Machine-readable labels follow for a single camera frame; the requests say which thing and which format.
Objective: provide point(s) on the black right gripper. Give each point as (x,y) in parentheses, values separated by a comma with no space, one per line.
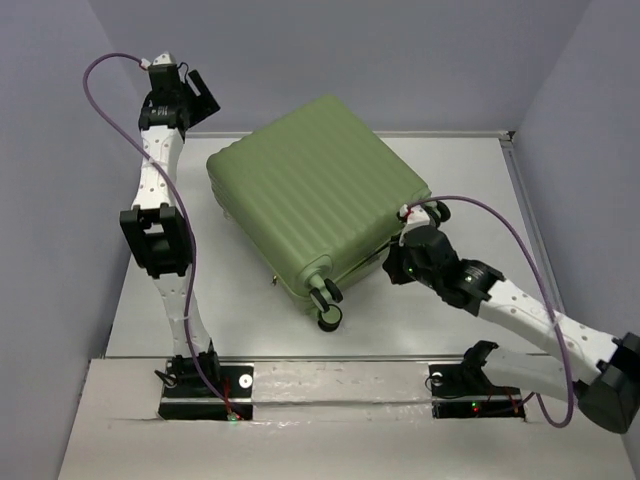
(393,262)

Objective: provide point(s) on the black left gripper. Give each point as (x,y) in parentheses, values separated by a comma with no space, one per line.
(206,105)

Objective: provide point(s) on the green hard-shell suitcase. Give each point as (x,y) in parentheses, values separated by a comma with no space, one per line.
(320,197)

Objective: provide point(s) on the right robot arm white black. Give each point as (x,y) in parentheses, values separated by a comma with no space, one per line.
(593,371)

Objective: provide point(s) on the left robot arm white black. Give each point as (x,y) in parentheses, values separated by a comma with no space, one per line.
(156,226)

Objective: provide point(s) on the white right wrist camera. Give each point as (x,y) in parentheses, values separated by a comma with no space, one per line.
(413,217)

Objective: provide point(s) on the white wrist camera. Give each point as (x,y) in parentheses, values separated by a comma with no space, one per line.
(413,217)
(164,59)

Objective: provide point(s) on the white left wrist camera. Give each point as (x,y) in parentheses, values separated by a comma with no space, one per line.
(164,59)

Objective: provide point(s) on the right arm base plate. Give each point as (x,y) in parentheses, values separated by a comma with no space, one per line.
(454,395)

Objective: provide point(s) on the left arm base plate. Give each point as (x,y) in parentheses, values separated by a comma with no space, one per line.
(192,400)

